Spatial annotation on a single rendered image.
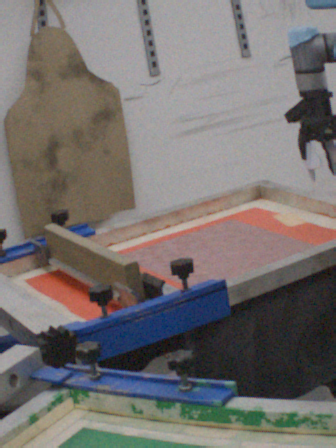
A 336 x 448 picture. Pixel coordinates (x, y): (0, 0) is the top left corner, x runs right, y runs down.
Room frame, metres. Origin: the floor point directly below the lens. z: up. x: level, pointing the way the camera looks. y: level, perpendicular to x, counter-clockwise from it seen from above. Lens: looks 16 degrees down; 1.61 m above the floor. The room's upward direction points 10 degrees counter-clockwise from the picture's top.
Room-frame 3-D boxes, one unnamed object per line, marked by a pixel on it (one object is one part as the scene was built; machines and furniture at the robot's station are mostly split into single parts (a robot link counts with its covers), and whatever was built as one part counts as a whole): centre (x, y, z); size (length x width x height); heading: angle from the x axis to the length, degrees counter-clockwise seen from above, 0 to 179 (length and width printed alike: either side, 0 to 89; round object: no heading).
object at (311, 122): (2.14, -0.38, 1.19); 0.09 x 0.08 x 0.12; 26
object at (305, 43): (2.15, -0.38, 1.35); 0.09 x 0.08 x 0.11; 81
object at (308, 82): (2.15, -0.38, 1.27); 0.08 x 0.08 x 0.05
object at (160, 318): (1.65, 0.06, 0.97); 0.30 x 0.05 x 0.07; 116
